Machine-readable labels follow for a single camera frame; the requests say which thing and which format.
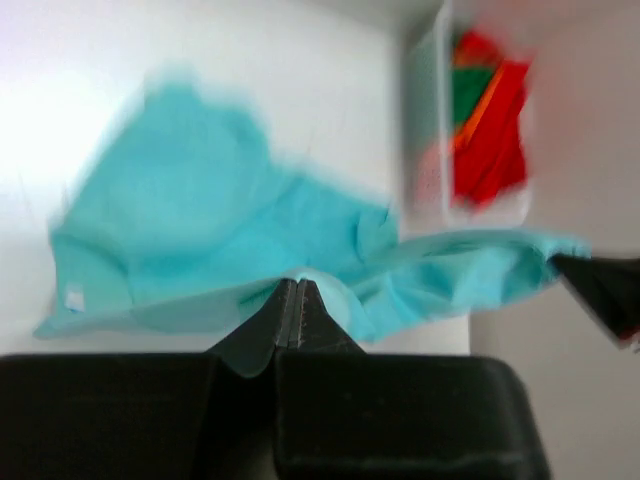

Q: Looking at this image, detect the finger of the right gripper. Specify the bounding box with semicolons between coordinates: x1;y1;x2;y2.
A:
552;254;639;350

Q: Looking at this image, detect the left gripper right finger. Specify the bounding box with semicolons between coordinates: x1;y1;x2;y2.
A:
273;281;552;479

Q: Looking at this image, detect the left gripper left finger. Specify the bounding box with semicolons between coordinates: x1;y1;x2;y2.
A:
1;281;297;479

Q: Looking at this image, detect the teal t-shirt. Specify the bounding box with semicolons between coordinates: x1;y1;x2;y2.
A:
32;79;594;379

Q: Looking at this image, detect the red t-shirt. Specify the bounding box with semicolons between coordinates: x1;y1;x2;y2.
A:
451;29;530;209

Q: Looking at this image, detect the orange t-shirt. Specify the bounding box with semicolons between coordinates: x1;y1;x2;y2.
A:
452;66;505;151

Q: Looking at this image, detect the white plastic basket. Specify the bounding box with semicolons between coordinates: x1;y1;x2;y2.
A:
400;1;532;230

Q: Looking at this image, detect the green t-shirt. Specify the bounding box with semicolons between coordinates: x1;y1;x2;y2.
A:
451;67;496;127

